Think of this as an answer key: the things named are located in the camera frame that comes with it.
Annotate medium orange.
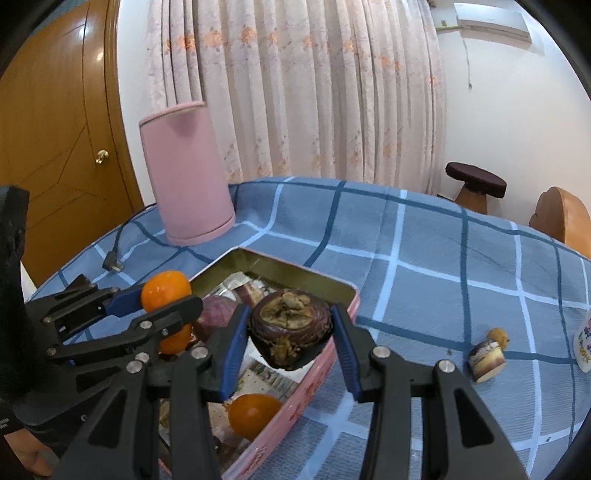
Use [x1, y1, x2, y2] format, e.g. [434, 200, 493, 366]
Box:
[228, 393, 283, 441]

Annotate black power cable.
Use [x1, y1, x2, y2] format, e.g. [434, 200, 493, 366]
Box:
[104, 208, 158, 276]

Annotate pink floral curtain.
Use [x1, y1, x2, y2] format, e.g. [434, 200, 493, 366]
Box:
[147, 0, 446, 195]

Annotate blue checked tablecloth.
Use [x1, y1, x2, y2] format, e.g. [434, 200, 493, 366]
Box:
[28, 176, 591, 480]

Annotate pink cylindrical container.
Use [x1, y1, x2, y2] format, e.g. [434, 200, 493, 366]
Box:
[139, 102, 237, 246]

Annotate wooden door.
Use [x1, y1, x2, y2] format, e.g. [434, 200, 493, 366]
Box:
[0, 0, 146, 287]

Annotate person's left hand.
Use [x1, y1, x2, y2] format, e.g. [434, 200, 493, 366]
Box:
[0, 428, 54, 477]

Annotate pink tin box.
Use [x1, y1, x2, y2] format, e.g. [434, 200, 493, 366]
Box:
[159, 247, 361, 480]

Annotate large orange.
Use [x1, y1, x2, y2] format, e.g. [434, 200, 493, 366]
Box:
[141, 271, 192, 313]

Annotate white printed packet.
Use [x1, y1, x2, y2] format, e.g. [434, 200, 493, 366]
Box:
[240, 355, 305, 398]
[217, 272, 278, 308]

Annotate purple round fruit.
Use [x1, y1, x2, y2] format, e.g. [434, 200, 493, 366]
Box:
[193, 295, 241, 344]

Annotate white air conditioner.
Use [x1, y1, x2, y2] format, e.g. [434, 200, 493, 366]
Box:
[455, 2, 533, 44]

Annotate dark mangosteen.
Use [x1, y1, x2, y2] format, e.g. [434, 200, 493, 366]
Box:
[248, 288, 334, 370]

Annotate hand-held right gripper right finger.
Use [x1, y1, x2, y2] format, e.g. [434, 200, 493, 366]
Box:
[330, 302, 529, 480]

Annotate dark round stool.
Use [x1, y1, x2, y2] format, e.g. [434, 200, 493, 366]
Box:
[444, 161, 507, 215]

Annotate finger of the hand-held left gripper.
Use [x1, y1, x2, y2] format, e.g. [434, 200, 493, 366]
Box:
[28, 275, 144, 344]
[46, 296, 204, 365]

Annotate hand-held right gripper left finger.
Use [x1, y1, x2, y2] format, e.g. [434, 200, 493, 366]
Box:
[55, 302, 252, 480]

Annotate brown leather chair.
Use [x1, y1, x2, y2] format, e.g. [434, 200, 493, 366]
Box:
[529, 187, 591, 259]

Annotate white mug blue print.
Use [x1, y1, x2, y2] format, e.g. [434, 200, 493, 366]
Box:
[573, 309, 591, 374]

